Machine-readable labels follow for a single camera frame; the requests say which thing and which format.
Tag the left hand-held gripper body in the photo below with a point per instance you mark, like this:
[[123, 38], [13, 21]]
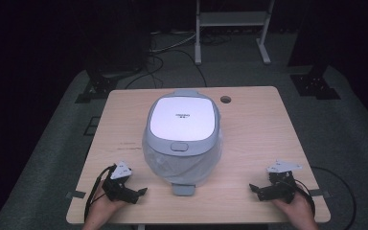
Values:
[[118, 187]]

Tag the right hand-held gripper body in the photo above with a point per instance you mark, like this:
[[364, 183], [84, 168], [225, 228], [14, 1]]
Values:
[[282, 188]]

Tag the grey and white rice cooker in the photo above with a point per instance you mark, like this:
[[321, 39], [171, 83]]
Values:
[[185, 118]]

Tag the person's left hand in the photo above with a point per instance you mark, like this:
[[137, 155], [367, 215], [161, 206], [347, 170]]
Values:
[[102, 209]]

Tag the person's right hand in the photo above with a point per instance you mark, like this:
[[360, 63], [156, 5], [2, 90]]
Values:
[[298, 211]]

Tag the grey tape strip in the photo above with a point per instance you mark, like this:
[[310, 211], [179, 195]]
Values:
[[320, 192], [76, 194]]

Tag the dark floor socket plate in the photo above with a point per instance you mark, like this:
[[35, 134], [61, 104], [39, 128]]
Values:
[[91, 126]]

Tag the black metal stand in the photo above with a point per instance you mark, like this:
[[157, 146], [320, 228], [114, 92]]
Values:
[[103, 83], [313, 84]]

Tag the white metal desk frame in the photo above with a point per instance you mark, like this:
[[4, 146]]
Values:
[[233, 18]]

